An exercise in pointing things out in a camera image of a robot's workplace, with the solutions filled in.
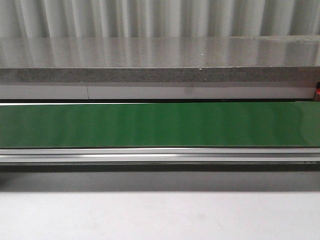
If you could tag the grey speckled stone counter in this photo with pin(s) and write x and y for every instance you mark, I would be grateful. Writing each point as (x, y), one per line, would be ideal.
(159, 68)

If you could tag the red object at right edge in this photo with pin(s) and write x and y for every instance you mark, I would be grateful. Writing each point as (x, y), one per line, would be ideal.
(317, 92)

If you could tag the aluminium conveyor side rail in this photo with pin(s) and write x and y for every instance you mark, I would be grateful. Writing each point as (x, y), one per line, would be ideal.
(158, 156)

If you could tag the green conveyor belt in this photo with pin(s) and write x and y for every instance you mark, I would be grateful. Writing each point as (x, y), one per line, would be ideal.
(192, 124)

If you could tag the white pleated curtain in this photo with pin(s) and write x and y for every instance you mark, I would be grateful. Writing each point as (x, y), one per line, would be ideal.
(158, 18)

